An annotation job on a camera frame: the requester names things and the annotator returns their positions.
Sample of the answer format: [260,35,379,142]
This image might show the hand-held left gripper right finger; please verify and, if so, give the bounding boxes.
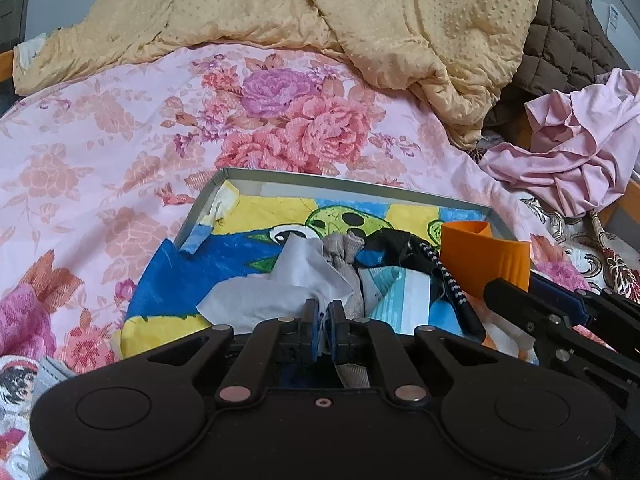
[327,299,506,408]

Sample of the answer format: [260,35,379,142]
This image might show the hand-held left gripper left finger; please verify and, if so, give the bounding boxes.
[135,299,323,408]

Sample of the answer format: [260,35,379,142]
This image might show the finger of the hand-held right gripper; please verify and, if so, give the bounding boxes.
[484,278,640,403]
[529,271,640,356]

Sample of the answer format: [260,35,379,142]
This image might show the grey face mask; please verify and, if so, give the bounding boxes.
[196,232,353,361]

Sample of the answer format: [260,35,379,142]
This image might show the orange ribbed sock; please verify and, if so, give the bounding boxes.
[440,221,531,297]

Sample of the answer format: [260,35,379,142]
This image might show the teal striped cloth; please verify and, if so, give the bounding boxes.
[357,265,436,336]

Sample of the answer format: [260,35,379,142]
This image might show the grey tray with cartoon print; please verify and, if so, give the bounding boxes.
[120,167,541,366]

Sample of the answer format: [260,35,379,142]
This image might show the pink garment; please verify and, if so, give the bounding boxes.
[477,67,640,218]

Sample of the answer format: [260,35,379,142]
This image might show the brown quilted blanket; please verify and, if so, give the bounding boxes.
[482,0,631,128]

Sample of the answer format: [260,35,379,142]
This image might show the grey cloth piece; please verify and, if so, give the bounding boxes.
[36,356,76,391]

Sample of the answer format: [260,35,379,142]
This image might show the white air conditioner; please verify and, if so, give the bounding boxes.
[582,0,640,73]

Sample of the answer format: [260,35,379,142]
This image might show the pink floral bed sheet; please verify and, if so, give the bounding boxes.
[0,42,601,480]

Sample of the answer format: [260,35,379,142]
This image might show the cartoon print cloth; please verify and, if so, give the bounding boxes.
[0,354,46,480]

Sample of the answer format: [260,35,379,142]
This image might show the yellow dotted blanket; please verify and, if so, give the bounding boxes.
[12,0,543,150]

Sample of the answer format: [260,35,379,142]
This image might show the grey door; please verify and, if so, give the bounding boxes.
[0,0,31,51]

